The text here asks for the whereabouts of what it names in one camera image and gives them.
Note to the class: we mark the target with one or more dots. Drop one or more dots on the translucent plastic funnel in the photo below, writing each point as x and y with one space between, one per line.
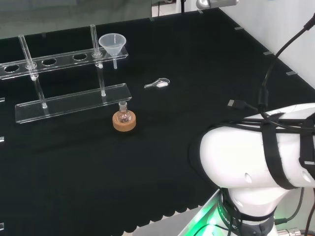
112 44

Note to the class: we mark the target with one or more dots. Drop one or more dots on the glass weighing funnel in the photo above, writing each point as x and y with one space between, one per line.
159 83

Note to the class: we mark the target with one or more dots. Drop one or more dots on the small round-bottom glass flask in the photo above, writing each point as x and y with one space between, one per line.
122 115

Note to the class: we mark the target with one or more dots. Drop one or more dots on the black cloth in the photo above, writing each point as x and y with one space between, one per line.
123 147

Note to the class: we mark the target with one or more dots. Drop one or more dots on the grey metal fixture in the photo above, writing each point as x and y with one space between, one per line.
216 3

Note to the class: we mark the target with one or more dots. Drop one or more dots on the clear acrylic funnel stand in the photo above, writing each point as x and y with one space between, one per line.
71 98

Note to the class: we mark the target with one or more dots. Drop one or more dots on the black tripod pole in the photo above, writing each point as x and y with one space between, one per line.
182 5

